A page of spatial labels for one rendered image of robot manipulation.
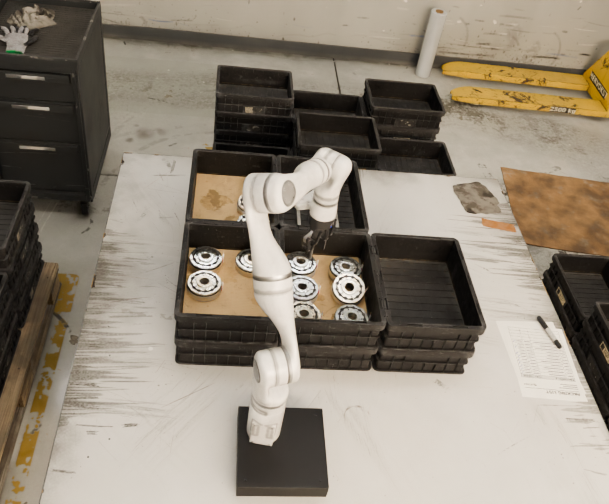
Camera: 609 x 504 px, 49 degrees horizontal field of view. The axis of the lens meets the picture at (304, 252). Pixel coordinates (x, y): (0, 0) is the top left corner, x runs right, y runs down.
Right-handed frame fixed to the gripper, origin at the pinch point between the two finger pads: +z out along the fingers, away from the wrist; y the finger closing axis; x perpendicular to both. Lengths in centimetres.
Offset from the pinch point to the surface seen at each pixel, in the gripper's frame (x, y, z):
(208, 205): 50, 5, 18
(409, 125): 57, 160, 51
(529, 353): -63, 43, 30
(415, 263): -17.4, 36.6, 17.6
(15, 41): 179, 14, 13
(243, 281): 15.9, -12.5, 17.4
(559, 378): -75, 41, 30
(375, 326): -27.6, -4.6, 7.7
